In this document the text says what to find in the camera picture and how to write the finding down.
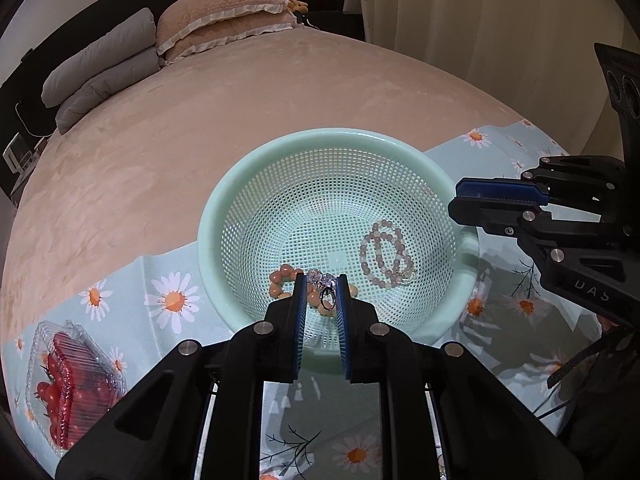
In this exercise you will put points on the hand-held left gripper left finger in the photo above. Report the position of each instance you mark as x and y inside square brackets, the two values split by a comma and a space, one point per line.
[298, 320]

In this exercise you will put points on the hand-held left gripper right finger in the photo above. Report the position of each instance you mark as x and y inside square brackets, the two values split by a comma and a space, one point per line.
[344, 330]

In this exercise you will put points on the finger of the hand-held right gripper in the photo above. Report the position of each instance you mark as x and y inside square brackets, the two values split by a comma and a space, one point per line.
[480, 215]
[500, 191]

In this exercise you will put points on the green mesh basket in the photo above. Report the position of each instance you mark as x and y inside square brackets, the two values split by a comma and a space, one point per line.
[325, 200]

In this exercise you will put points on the daisy print cloth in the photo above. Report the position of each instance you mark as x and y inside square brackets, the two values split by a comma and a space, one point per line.
[165, 280]

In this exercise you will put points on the cream curtain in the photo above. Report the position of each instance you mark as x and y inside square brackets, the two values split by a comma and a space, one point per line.
[475, 20]

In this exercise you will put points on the beige bed blanket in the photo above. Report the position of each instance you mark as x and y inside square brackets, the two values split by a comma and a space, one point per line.
[175, 160]

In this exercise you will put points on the clear box of cherry tomatoes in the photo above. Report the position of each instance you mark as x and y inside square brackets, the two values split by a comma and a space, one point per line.
[65, 385]

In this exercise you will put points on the brown teddy bear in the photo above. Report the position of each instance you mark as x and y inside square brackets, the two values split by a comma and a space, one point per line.
[294, 1]

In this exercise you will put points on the beige frilled pillow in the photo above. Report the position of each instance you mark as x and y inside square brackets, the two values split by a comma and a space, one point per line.
[235, 35]
[215, 7]

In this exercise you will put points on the grey pillow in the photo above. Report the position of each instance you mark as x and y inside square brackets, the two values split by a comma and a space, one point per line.
[95, 52]
[115, 85]

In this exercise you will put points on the white appliance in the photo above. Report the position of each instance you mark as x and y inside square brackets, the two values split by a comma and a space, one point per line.
[20, 152]

